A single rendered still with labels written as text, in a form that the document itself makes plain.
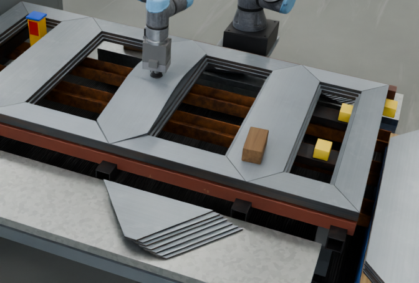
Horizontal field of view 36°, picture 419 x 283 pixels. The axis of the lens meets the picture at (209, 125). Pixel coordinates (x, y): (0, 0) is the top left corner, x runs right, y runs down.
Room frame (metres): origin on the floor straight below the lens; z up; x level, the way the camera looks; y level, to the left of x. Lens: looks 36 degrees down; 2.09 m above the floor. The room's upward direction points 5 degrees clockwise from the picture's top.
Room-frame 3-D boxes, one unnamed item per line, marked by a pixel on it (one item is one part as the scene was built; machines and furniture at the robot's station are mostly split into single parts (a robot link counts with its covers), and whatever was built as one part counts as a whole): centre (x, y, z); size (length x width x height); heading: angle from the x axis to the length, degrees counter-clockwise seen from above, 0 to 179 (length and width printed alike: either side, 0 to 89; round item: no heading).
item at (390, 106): (2.00, -0.65, 0.79); 0.06 x 0.05 x 0.04; 164
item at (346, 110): (1.94, -0.49, 0.79); 0.06 x 0.05 x 0.04; 164
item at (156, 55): (1.93, 0.20, 0.99); 0.10 x 0.09 x 0.16; 169
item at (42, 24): (2.32, 0.73, 0.78); 0.05 x 0.05 x 0.19; 74
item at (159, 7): (1.94, 0.20, 1.14); 0.09 x 0.08 x 0.11; 146
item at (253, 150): (1.60, -0.15, 0.87); 0.12 x 0.06 x 0.05; 169
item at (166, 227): (1.33, 0.12, 0.77); 0.45 x 0.20 x 0.04; 74
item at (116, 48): (2.37, -0.14, 0.67); 1.30 x 0.20 x 0.03; 74
